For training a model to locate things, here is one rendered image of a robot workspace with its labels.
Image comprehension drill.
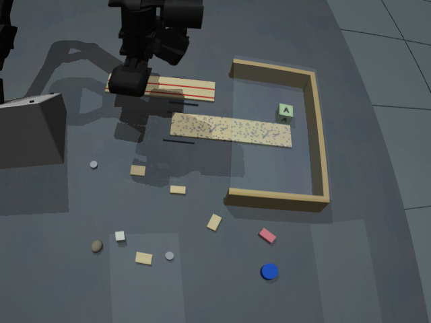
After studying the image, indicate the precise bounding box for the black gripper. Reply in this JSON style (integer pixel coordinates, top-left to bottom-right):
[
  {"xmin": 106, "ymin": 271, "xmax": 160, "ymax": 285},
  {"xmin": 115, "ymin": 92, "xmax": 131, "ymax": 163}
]
[{"xmin": 108, "ymin": 15, "xmax": 160, "ymax": 98}]

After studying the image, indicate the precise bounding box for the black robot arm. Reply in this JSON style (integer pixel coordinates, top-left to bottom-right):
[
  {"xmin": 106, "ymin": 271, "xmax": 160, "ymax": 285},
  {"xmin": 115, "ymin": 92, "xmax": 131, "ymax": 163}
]
[{"xmin": 0, "ymin": 0, "xmax": 204, "ymax": 71}]

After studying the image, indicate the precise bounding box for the pink rectangular block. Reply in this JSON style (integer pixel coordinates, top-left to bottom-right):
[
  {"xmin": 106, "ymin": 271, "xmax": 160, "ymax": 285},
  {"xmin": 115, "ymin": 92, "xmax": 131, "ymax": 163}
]
[{"xmin": 258, "ymin": 228, "xmax": 276, "ymax": 244}]

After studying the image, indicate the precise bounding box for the blue cylinder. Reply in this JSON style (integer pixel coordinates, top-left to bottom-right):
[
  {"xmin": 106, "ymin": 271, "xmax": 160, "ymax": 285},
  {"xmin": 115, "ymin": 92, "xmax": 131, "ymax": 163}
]
[{"xmin": 260, "ymin": 263, "xmax": 278, "ymax": 280}]

